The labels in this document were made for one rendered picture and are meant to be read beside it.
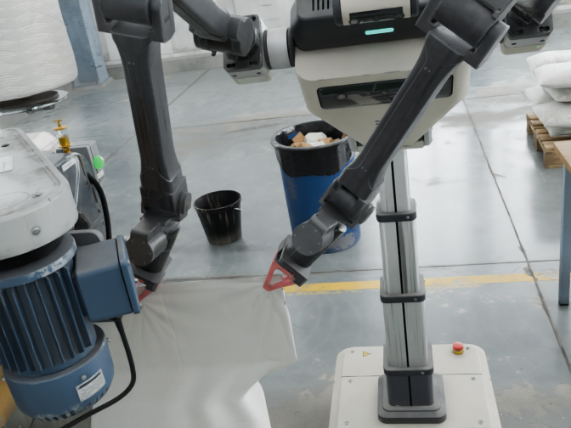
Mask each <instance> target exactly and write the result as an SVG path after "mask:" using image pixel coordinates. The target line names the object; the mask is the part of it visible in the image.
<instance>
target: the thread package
mask: <svg viewBox="0 0 571 428"><path fill-rule="evenodd" d="M77 75H78V72H77V66H76V61H75V56H74V53H73V50H72V46H71V42H70V39H69V37H68V34H67V31H66V26H65V22H64V21H63V18H62V14H61V11H60V8H59V3H58V0H0V101H6V100H11V99H22V98H26V97H30V96H33V95H35V94H38V93H43V92H46V91H48V90H52V89H55V88H57V87H62V86H64V85H66V84H68V83H70V82H72V81H75V79H76V78H77Z"/></svg>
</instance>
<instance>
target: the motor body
mask: <svg viewBox="0 0 571 428"><path fill-rule="evenodd" d="M75 253H76V241H75V239H74V238H73V237H72V236H71V235H70V234H68V233H64V234H63V235H62V240H61V242H60V244H59V246H58V247H57V248H56V249H55V250H54V251H52V252H51V253H49V254H48V255H46V256H45V257H43V258H41V259H39V260H37V261H35V262H32V263H29V264H26V265H25V266H21V267H16V268H12V269H8V270H3V271H0V365H2V372H3V377H2V382H4V381H6V382H7V385H8V388H9V390H10V392H11V394H12V397H13V399H14V402H15V404H16V406H17V407H18V409H19V410H20V411H21V412H22V413H23V414H26V415H28V416H30V417H32V418H33V419H35V420H41V421H56V420H64V419H67V418H70V417H72V416H74V415H77V414H79V413H81V412H83V411H85V410H87V409H89V408H91V407H92V406H93V405H94V404H96V403H97V402H98V401H99V400H100V399H101V398H102V397H103V396H104V395H105V393H106V392H107V391H108V390H109V388H110V384H111V382H112V380H113V377H114V364H113V361H112V357H111V354H110V348H109V346H108V342H110V338H106V336H105V333H104V331H103V330H102V329H101V328H100V327H99V326H98V325H96V324H93V323H91V322H90V321H89V320H88V317H84V316H83V314H82V309H81V307H80V304H79V301H78V299H77V295H76V291H75V288H74V285H73V283H72V279H71V273H72V271H73V269H74V262H73V259H72V257H73V256H74V255H75Z"/></svg>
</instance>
